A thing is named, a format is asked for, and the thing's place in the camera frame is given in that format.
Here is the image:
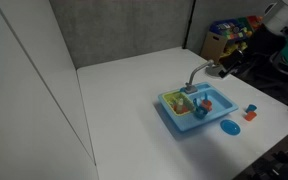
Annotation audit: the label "black equipment frame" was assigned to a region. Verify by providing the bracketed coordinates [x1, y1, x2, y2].
[235, 128, 288, 180]

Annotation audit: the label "grey toy faucet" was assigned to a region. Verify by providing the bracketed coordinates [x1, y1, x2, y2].
[183, 59, 216, 94]

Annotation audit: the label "cardboard toy shelf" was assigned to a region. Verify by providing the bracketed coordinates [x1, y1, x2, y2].
[200, 14, 266, 65]

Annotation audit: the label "blue scoop brush white bristles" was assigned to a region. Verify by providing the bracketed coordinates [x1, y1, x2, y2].
[192, 97, 202, 115]

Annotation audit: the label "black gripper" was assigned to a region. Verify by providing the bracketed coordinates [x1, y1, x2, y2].
[218, 25, 287, 80]

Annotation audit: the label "blue toy cup with handle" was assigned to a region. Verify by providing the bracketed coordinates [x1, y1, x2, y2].
[194, 106, 209, 120]

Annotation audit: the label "small orange toy cup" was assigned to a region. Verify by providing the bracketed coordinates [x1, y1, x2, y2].
[243, 111, 258, 122]

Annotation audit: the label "light blue toy sink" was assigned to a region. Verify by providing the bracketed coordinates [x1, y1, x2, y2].
[157, 82, 240, 133]

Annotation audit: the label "blue toy plate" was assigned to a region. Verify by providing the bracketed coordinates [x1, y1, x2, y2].
[219, 119, 242, 137]

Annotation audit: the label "black vertical pole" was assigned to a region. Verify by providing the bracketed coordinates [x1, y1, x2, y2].
[182, 0, 197, 50]

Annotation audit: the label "yellow-green dish rack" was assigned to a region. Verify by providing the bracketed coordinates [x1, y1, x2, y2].
[162, 91, 196, 117]

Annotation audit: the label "orange toy cup with handle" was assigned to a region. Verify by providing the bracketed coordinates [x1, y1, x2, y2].
[200, 99, 214, 112]

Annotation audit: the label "small blue toy cup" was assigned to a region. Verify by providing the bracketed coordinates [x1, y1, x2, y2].
[245, 103, 258, 114]

